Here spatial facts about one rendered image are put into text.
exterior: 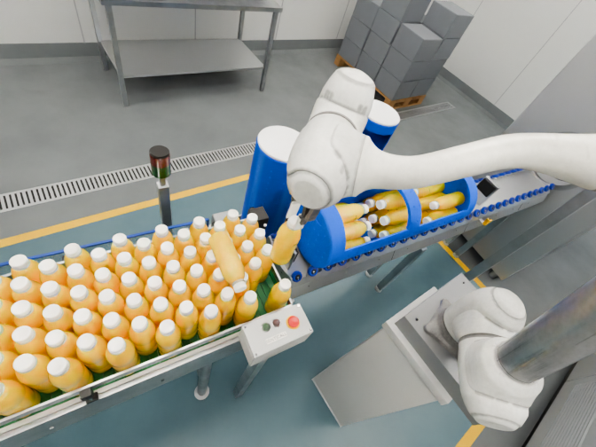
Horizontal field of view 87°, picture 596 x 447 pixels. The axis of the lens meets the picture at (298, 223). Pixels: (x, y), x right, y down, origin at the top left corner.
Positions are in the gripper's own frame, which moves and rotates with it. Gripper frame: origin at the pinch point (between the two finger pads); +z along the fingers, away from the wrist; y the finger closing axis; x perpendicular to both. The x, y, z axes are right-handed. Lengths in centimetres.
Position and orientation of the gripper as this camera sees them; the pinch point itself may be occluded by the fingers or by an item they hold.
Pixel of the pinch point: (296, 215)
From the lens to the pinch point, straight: 87.5
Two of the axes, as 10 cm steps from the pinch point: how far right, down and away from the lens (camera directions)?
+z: -2.6, 5.9, 7.6
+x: -8.6, 2.1, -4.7
